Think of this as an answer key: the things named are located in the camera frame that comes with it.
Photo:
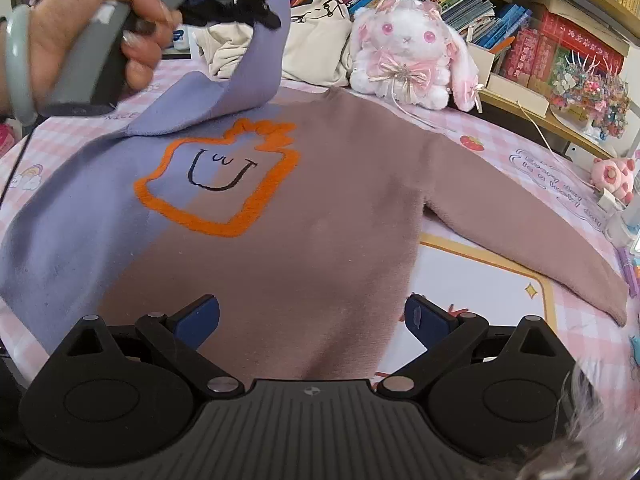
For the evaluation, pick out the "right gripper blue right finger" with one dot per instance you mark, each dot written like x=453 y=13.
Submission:
x=431 y=324

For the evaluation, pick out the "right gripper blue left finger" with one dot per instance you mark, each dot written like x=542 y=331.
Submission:
x=188 y=328

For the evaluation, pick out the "purple and brown sweater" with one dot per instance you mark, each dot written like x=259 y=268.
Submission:
x=301 y=216

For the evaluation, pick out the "person's left hand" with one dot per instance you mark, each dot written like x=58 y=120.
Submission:
x=55 y=24

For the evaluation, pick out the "pink checkered desk mat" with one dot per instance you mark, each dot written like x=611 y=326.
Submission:
x=452 y=271

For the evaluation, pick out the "jade green bangle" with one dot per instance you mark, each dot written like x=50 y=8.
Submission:
x=18 y=82

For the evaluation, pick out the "cream beige garment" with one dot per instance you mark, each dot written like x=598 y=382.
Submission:
x=317 y=50

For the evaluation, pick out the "small pink plush toy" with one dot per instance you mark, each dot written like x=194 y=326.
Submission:
x=616 y=175

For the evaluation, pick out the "white pink plush bunny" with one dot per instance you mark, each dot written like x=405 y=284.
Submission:
x=403 y=51

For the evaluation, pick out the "colourful bead ornament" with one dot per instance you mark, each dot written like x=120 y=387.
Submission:
x=594 y=92

